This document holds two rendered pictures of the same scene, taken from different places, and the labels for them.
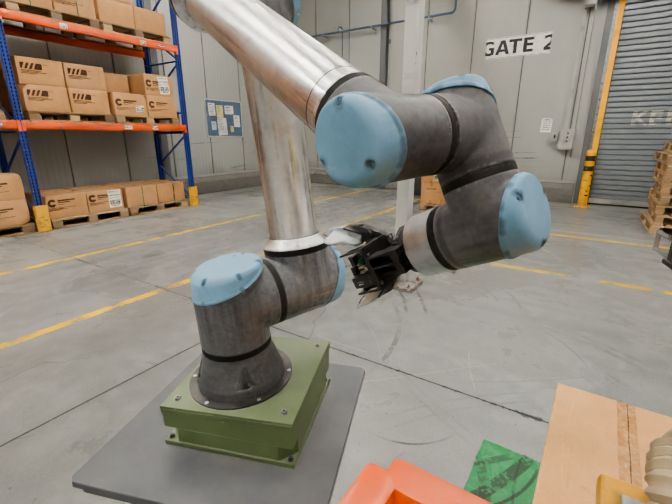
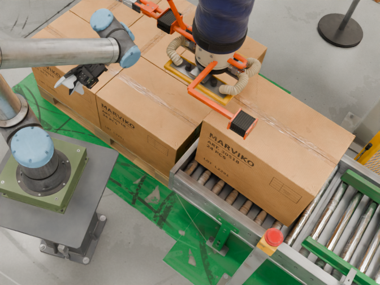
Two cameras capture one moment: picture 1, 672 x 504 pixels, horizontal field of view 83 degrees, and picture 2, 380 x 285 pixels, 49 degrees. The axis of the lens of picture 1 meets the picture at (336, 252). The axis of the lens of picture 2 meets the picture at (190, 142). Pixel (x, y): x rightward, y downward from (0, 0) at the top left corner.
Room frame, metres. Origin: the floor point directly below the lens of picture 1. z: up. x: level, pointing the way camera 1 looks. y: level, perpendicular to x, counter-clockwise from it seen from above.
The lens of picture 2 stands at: (0.24, 1.00, 2.53)
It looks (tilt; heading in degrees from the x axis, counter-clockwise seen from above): 59 degrees down; 263
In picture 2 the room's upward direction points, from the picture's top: 10 degrees clockwise
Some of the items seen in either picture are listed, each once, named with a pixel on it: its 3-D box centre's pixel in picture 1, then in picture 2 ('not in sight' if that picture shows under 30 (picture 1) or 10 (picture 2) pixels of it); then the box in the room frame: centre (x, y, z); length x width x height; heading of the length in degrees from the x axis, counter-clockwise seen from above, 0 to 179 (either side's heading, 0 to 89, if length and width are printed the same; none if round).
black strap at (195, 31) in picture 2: not in sight; (219, 28); (0.06, -0.26, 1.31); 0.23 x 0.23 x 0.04
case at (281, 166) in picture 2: not in sight; (269, 149); (-0.28, -0.05, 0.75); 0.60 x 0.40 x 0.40; 144
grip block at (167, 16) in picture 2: not in sight; (169, 20); (0.26, -0.41, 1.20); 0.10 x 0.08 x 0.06; 56
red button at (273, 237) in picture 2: not in sight; (273, 237); (-0.19, 0.50, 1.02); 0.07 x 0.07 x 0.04
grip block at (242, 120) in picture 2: not in sight; (242, 124); (-0.05, 0.12, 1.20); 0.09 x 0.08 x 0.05; 56
